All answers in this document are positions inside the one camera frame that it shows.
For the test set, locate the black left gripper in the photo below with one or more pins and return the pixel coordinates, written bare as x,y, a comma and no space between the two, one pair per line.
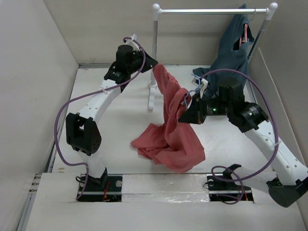
149,63

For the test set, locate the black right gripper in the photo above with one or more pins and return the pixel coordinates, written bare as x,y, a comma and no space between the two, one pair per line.
192,114

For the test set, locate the light blue wire hanger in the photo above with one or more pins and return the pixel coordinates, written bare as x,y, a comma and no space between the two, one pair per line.
189,93

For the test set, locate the red t shirt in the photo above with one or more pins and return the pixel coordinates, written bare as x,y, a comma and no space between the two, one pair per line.
172,144

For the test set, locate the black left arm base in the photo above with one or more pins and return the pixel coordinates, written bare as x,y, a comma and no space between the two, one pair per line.
106,189

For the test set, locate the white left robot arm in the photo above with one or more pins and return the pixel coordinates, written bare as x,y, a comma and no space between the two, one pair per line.
82,132

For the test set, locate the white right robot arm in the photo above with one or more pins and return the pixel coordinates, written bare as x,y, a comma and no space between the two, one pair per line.
289,180

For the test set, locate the teal t shirt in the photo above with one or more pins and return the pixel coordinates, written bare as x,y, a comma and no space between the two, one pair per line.
230,55

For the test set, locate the pink hanger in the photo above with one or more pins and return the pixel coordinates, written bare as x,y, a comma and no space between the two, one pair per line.
244,36

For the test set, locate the white clothes rack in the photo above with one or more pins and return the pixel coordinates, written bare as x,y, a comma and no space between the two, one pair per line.
268,12

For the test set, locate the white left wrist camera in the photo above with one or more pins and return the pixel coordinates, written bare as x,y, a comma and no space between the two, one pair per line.
131,39

